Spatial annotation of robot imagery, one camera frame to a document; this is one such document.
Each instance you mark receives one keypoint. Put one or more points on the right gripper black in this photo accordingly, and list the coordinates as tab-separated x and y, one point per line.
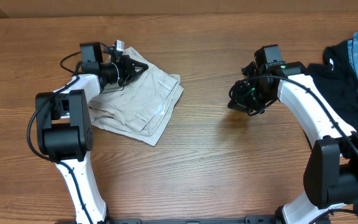
238	102

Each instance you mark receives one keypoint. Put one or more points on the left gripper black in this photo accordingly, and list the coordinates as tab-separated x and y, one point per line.
128	63

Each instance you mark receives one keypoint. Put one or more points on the beige shorts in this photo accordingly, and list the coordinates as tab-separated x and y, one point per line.
143	108

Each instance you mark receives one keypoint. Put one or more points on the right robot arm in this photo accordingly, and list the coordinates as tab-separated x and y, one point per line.
330	179

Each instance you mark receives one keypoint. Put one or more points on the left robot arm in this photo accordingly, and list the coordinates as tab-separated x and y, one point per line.
65	134

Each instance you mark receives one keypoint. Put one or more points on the black shirt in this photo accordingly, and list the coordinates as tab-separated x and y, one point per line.
336	80

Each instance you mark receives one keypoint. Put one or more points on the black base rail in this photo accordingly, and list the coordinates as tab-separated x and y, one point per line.
197	221

